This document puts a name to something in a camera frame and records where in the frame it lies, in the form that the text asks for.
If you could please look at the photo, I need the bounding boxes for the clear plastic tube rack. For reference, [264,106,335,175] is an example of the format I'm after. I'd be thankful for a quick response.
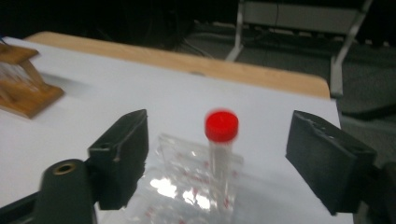
[102,133,246,224]

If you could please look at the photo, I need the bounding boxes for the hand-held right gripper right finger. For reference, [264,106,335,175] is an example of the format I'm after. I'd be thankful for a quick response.
[285,109,378,217]

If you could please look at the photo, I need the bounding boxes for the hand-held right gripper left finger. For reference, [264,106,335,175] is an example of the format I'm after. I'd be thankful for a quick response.
[87,108,150,211]

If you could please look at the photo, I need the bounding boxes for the white table mat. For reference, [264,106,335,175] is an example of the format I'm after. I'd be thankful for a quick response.
[0,36,354,224]

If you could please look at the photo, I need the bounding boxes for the grey metal stand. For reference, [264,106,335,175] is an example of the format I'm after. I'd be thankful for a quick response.
[225,0,375,99]

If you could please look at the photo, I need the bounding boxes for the wooden test tube rack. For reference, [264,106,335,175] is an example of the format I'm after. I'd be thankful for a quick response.
[0,43,65,119]

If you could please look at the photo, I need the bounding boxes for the red cap test tube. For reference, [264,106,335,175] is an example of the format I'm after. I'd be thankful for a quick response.
[204,107,241,218]

